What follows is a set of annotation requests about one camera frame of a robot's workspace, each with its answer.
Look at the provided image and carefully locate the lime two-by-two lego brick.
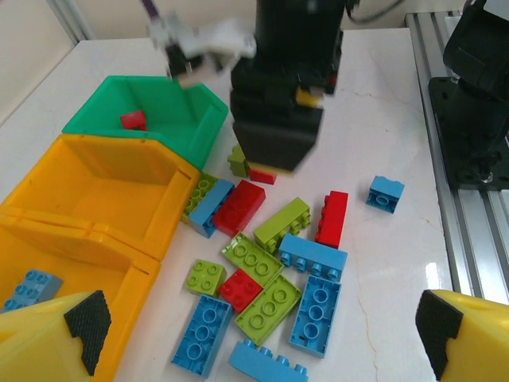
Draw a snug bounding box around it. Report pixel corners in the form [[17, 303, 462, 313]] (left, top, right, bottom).
[[183, 259, 228, 298], [227, 144, 251, 179]]

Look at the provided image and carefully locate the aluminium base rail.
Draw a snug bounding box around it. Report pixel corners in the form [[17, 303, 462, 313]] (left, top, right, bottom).
[[404, 11, 509, 303]]

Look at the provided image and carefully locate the red two-by-two lego brick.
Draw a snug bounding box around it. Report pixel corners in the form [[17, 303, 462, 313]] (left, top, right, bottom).
[[216, 268, 265, 314], [119, 110, 148, 132], [248, 166, 278, 186]]

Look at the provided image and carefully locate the lime two-by-four lego brick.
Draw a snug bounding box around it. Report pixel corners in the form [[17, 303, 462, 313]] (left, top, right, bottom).
[[182, 171, 220, 224], [234, 274, 303, 347], [253, 196, 313, 254], [220, 231, 285, 288]]

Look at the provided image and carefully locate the green plastic bin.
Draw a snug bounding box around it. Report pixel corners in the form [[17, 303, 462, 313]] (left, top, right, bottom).
[[62, 75, 230, 170]]

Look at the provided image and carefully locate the purple cable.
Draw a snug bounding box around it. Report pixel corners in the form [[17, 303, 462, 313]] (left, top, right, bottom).
[[138, 0, 161, 21]]

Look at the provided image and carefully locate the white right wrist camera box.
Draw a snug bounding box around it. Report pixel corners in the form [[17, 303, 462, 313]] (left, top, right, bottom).
[[146, 10, 256, 80]]

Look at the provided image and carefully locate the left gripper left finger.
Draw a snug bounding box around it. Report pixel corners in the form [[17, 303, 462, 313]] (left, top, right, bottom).
[[0, 290, 111, 382]]

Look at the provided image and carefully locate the yellow plastic bin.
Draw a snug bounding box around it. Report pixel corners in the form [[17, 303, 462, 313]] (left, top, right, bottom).
[[0, 212, 161, 382], [0, 134, 201, 262]]

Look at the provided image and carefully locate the red two-by-four lego brick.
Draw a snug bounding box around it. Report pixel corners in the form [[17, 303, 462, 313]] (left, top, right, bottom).
[[314, 190, 350, 250], [212, 179, 267, 237]]

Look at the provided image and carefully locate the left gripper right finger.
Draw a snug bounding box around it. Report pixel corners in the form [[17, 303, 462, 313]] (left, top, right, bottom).
[[415, 289, 509, 382]]

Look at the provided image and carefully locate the blue two-by-two lego brick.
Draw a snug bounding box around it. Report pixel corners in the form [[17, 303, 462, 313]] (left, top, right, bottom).
[[365, 175, 406, 216]]

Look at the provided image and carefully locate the aluminium frame post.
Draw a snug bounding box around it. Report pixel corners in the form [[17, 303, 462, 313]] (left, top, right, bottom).
[[50, 0, 95, 43]]

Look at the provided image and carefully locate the blue two-by-four lego brick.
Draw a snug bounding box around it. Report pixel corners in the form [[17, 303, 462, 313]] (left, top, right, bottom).
[[1, 269, 64, 314], [227, 339, 309, 382], [278, 233, 348, 283], [288, 275, 343, 357], [188, 178, 236, 240], [171, 294, 234, 379]]

